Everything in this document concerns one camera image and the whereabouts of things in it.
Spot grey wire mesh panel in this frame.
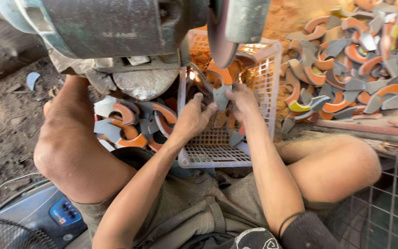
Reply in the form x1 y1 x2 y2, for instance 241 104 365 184
323 155 398 249

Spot thin black wristband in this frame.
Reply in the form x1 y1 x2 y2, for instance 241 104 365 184
277 211 305 240

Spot thin grey cable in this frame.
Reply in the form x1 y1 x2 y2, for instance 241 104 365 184
0 172 43 209

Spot person's left leg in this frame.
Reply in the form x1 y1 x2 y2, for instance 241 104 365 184
33 75 138 205

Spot bare grey curved blade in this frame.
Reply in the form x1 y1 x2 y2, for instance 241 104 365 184
26 71 41 91

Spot person's left hand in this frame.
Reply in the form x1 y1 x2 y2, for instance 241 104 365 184
171 92 219 142

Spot weathered wooden planks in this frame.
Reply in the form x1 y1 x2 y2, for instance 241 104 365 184
301 109 398 160

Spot small heap of sickle blades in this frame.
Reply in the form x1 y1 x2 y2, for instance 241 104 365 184
93 96 179 153

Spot grey-green bench grinder motor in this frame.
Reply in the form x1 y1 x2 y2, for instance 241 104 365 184
0 0 211 101

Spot blue electric fan base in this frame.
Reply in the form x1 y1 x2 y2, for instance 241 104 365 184
0 180 88 249

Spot grey metal wheel guard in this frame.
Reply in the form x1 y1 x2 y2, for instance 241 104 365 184
225 0 272 44

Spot black arm sleeve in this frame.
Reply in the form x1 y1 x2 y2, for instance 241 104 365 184
280 210 342 249

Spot black wire fan grille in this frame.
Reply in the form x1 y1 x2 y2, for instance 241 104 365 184
0 217 59 249

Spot white plastic lattice basket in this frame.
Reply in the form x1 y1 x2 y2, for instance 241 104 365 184
177 28 283 169

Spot grey grinding wheel disc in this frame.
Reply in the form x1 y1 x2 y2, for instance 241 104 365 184
207 0 240 69

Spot black cloth with white print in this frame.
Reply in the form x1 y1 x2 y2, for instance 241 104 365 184
232 227 283 249

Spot orange-handled grey sickle blade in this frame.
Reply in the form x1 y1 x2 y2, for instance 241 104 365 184
206 59 233 112

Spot grey blade with red handle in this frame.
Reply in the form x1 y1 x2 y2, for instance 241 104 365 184
227 118 246 148

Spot person's leg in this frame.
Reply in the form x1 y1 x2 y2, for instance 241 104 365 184
33 75 138 205
274 134 382 204

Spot dusty olive shorts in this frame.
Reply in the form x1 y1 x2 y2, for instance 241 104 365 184
70 147 336 249

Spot large heap of sickle blades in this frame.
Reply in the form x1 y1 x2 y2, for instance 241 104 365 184
279 0 398 134

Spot person's right leg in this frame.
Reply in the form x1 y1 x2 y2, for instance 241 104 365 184
274 134 382 204

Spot person's right hand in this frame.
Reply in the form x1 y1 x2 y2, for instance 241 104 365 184
225 83 260 122

